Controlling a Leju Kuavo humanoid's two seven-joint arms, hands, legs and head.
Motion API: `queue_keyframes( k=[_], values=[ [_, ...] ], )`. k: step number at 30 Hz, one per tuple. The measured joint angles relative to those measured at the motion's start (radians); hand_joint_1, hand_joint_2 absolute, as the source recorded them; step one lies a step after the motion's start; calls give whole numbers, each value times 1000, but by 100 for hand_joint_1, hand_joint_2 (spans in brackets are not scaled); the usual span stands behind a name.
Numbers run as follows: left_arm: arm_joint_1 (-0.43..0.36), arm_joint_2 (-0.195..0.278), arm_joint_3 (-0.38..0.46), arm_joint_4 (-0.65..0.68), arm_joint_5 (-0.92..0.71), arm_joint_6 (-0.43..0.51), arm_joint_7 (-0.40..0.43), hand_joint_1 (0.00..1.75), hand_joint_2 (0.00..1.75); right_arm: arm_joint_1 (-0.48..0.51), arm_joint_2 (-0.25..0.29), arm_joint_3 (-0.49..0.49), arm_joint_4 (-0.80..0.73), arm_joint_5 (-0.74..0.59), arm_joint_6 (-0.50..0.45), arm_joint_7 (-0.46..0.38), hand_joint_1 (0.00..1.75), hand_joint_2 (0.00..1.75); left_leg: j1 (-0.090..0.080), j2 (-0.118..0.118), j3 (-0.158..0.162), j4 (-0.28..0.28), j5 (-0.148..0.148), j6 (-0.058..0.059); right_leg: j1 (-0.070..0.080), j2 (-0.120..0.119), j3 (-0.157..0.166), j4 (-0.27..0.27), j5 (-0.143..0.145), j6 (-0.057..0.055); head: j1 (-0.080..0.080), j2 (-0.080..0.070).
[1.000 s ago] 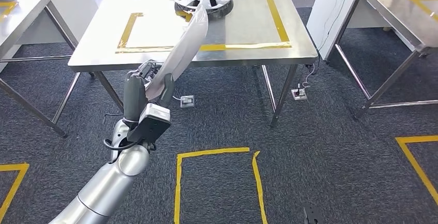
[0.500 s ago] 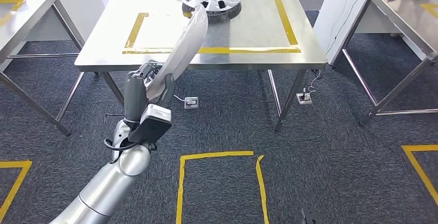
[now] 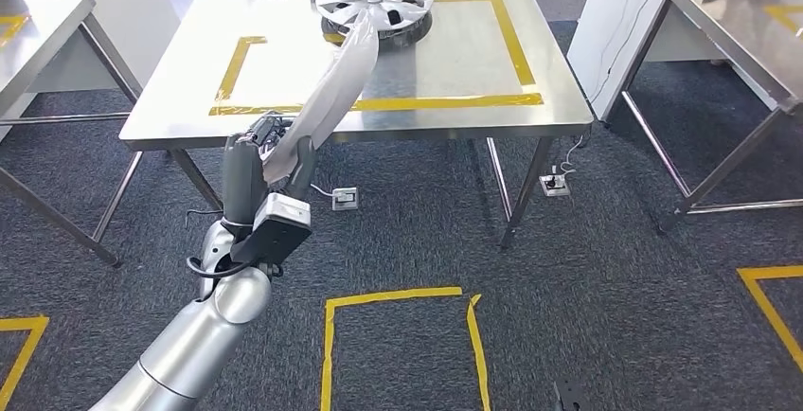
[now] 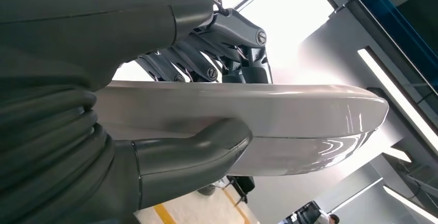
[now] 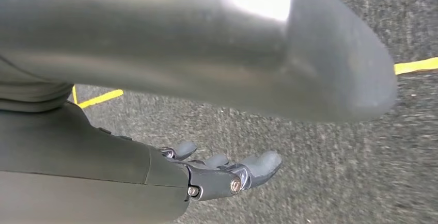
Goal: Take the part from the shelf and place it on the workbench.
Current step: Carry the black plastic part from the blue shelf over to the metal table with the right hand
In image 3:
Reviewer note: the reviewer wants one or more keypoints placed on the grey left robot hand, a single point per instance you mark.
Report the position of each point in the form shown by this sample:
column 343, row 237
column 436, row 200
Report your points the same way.
column 241, row 176

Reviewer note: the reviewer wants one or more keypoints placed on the white plastic car part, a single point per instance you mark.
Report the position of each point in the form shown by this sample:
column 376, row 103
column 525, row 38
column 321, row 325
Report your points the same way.
column 332, row 94

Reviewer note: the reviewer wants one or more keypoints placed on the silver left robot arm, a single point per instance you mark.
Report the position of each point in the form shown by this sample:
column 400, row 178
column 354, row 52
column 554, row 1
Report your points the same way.
column 188, row 345

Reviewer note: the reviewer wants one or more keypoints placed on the steel workbench table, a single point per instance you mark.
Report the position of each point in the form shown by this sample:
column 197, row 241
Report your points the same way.
column 721, row 13
column 37, row 50
column 470, row 57

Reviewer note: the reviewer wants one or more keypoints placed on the grey floor socket box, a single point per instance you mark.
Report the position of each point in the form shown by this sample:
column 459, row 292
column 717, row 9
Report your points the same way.
column 555, row 185
column 345, row 198

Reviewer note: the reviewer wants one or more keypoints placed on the white desk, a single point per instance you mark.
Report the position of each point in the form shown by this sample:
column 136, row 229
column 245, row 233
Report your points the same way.
column 615, row 32
column 138, row 38

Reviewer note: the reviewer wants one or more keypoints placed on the yellow floor tape square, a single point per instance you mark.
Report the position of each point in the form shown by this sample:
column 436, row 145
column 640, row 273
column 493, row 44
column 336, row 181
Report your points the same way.
column 389, row 296

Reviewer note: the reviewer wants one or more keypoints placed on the yellow tape rectangle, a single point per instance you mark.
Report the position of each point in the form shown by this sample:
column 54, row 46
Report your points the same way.
column 787, row 16

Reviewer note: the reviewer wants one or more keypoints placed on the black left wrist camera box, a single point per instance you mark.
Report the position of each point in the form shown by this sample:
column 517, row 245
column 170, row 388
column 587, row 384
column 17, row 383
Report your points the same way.
column 276, row 232

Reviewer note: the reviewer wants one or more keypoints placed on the black bracket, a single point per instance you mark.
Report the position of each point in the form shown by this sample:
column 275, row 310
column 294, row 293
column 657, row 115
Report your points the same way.
column 571, row 399

